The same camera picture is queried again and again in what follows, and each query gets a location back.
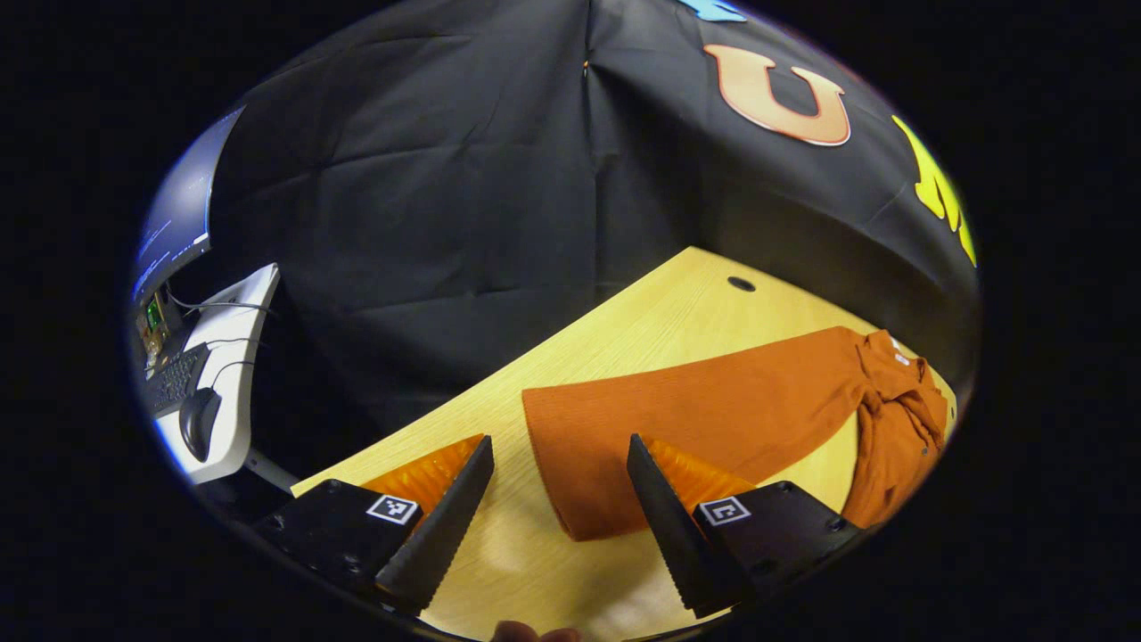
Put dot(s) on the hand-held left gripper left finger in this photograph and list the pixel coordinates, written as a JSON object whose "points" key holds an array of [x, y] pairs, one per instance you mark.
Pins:
{"points": [[446, 526]]}

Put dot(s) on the black backdrop cloth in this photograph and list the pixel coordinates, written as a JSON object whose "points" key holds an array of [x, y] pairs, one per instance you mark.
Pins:
{"points": [[446, 178]]}

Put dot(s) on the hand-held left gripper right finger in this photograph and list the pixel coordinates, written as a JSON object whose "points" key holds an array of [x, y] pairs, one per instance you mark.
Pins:
{"points": [[669, 526]]}

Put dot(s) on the black computer mouse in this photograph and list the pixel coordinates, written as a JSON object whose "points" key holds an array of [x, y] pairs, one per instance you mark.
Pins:
{"points": [[200, 423]]}

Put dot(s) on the computer monitor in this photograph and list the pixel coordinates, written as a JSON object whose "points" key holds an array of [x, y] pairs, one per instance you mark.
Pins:
{"points": [[178, 214]]}

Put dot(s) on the black keyboard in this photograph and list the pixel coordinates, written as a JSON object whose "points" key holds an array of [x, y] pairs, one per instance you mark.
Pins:
{"points": [[176, 382]]}

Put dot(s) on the white side desk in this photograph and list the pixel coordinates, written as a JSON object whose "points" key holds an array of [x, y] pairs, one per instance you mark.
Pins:
{"points": [[236, 357]]}

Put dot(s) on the orange button shirt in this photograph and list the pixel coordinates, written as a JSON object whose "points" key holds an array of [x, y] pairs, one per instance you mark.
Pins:
{"points": [[713, 401]]}

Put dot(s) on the small green electronic device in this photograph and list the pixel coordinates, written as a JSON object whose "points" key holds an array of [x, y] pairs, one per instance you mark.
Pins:
{"points": [[153, 314]]}

